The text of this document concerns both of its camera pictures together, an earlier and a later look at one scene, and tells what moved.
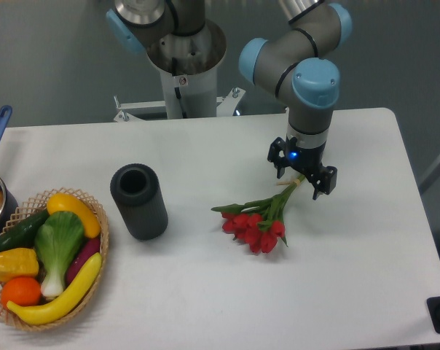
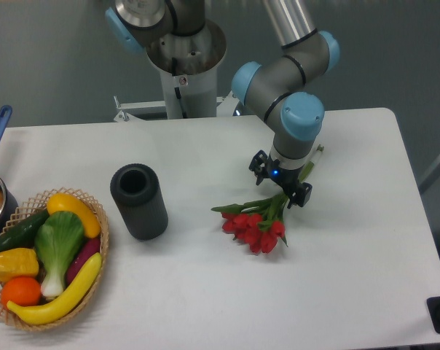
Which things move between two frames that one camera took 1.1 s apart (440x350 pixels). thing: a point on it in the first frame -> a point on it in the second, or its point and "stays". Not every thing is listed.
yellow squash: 64,202 stays
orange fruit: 21,290 stays
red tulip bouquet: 257,222 stays
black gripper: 284,153 -> 285,178
